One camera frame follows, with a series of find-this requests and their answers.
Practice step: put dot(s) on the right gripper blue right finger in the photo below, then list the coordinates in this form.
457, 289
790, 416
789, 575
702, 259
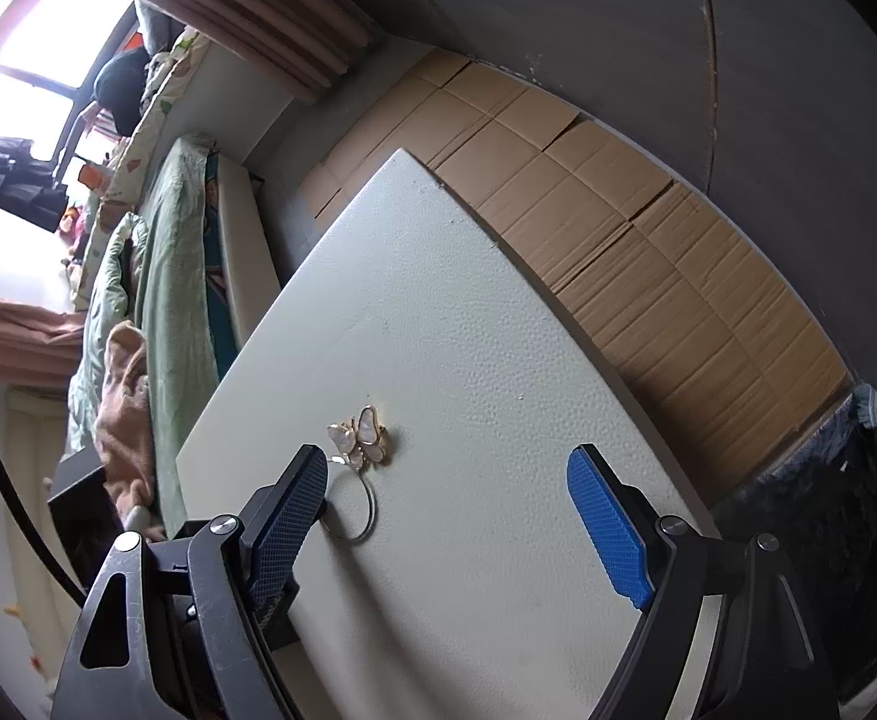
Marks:
620, 523

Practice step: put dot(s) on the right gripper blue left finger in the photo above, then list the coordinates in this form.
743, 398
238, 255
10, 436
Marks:
280, 523

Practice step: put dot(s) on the person's left hand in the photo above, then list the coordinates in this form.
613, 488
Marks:
143, 522

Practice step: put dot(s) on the pink fleece blanket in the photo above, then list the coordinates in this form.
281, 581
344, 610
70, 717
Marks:
123, 428

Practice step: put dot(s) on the left side pink curtain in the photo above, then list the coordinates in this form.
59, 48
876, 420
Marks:
38, 347

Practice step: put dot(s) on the green floral quilt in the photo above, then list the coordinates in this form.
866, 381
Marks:
113, 299

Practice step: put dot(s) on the white foam board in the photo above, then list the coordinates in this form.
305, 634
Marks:
457, 581

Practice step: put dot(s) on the flattened cardboard sheet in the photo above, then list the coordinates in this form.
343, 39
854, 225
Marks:
710, 339

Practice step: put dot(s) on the floral window sill cushion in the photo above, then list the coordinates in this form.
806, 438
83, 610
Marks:
138, 90

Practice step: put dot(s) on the dark hanging clothes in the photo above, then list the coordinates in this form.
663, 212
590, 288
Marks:
29, 188

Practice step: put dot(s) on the brown pink curtain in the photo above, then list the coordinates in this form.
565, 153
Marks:
305, 45

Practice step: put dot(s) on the cream bed frame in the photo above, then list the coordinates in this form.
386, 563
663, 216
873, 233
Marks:
251, 280

